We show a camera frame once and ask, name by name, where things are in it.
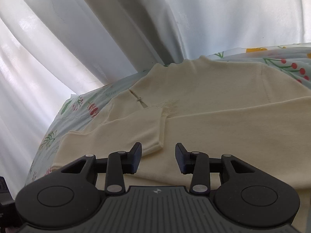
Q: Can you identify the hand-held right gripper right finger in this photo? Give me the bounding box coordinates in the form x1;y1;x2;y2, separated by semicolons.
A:
175;143;253;195

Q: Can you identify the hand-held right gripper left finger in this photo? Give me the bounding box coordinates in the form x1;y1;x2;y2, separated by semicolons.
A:
61;142;142;196

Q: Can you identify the white curtain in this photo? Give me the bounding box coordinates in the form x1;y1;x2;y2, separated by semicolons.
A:
0;0;311;199

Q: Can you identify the cream knit sweater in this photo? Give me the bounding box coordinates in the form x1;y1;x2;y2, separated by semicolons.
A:
51;56;311;192

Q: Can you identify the floral print bed sheet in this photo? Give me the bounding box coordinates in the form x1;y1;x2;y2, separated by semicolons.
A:
24;42;311;187

